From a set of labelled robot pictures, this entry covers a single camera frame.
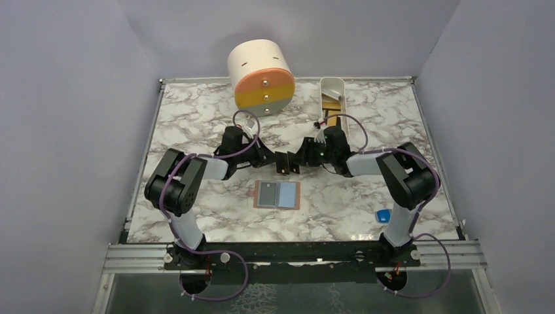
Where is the purple cable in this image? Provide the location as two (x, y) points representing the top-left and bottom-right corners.
(158, 109), (261, 302)
(314, 113), (452, 299)

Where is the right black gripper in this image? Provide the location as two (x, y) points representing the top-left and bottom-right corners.
(289, 138), (335, 168)

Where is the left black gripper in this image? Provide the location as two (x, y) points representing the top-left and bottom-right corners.
(234, 135), (281, 169)

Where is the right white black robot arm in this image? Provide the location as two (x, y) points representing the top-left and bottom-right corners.
(287, 126), (440, 266)

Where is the brown leather card holder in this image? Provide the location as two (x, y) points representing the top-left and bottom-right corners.
(253, 180), (300, 210)

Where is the aluminium table frame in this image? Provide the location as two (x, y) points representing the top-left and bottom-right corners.
(91, 76), (499, 314)

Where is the dark credit card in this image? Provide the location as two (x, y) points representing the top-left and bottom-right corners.
(257, 181), (279, 207)

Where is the long white oval tray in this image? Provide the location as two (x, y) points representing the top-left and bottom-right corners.
(319, 77), (349, 139)

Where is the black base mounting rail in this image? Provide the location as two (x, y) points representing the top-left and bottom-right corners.
(163, 241), (421, 285)

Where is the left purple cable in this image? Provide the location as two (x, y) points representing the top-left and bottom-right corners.
(158, 109), (261, 302)

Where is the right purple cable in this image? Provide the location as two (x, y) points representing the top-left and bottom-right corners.
(314, 113), (452, 299)

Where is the cards stack in tray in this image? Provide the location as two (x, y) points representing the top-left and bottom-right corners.
(321, 88), (343, 116)

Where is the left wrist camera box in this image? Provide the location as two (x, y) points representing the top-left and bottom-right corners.
(242, 120), (258, 137)

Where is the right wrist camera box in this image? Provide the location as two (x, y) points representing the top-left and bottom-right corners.
(314, 129), (326, 145)

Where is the gold black striped card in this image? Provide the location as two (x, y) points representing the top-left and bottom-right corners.
(324, 114), (341, 127)

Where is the small blue object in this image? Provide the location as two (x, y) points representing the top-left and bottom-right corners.
(375, 209), (392, 224)

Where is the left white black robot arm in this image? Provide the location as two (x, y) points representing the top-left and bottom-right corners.
(144, 126), (279, 269)

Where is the round drawer cabinet orange yellow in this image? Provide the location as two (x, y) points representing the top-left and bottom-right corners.
(227, 39), (295, 116)

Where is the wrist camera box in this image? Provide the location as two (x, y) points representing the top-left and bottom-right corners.
(242, 120), (258, 137)
(314, 129), (326, 145)

